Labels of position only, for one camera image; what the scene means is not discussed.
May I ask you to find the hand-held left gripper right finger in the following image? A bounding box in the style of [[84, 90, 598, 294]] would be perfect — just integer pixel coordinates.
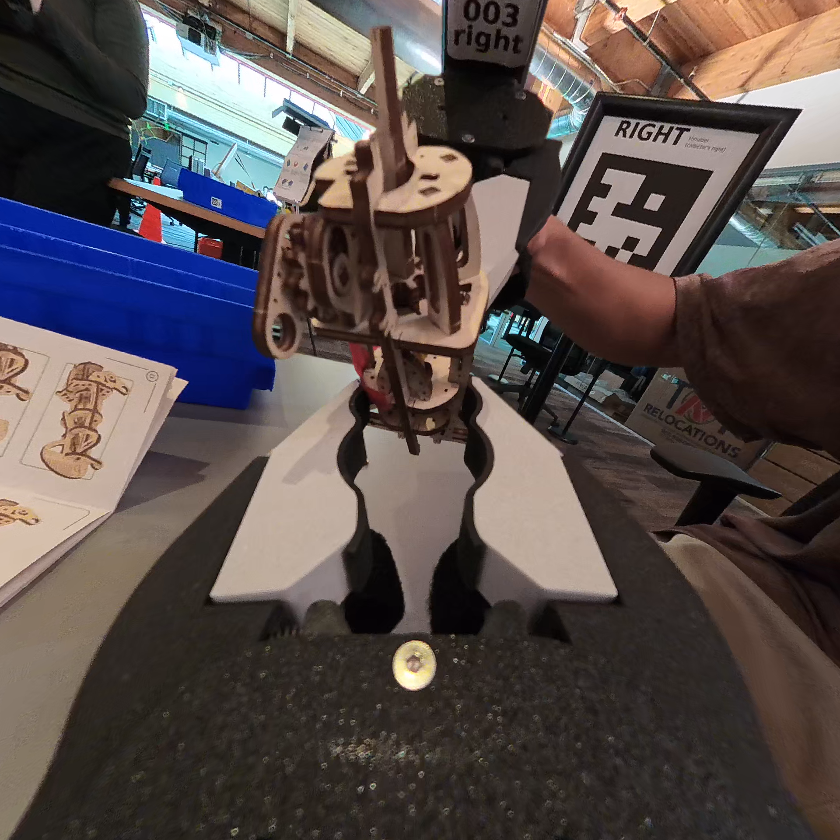
[[433, 379, 619, 605]]

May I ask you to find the black easel stand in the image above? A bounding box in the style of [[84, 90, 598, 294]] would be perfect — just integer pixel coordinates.
[[520, 328, 580, 444]]

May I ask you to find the black chair armrest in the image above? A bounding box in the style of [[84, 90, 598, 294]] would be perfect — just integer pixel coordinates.
[[650, 445, 765, 526]]

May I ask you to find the person's right hand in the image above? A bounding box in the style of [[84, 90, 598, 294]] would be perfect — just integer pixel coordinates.
[[524, 215, 619, 343]]

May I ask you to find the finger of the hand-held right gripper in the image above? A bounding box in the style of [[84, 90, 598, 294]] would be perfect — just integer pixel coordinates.
[[471, 174, 534, 312]]

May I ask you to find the long wooden table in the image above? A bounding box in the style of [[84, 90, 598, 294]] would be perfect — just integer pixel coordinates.
[[108, 177, 263, 266]]

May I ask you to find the blue storage tote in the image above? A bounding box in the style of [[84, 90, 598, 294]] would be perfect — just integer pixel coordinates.
[[177, 169, 280, 231]]

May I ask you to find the framed marker sign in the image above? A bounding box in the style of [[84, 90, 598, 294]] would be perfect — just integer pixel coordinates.
[[554, 92, 803, 280]]

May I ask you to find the blue plastic bin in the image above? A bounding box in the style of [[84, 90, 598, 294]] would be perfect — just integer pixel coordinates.
[[0, 197, 277, 409]]

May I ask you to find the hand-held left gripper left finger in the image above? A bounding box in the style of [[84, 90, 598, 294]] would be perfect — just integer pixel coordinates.
[[210, 379, 395, 605]]

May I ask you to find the wooden mechanical model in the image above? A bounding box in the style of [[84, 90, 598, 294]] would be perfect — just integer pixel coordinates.
[[252, 26, 490, 457]]

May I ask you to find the black office chair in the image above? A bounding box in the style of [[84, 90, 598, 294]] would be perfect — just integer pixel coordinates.
[[495, 314, 586, 396]]

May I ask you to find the cardboard moving box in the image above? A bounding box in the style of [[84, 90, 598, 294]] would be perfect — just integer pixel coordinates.
[[623, 367, 769, 470]]

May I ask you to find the person's leg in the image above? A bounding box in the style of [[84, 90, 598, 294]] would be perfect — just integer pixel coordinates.
[[656, 532, 840, 840]]

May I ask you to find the white instruction booklet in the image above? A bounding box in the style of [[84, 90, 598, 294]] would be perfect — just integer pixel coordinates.
[[0, 317, 189, 608]]

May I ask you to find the person's right forearm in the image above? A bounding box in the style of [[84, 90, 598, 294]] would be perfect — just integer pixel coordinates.
[[613, 236, 840, 460]]

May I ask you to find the silver ventilation duct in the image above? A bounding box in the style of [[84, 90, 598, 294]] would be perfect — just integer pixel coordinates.
[[525, 42, 595, 102]]

